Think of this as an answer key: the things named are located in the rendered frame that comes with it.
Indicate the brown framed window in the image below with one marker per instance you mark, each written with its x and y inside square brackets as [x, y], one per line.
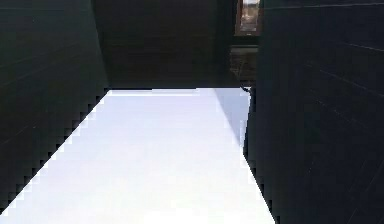
[249, 16]

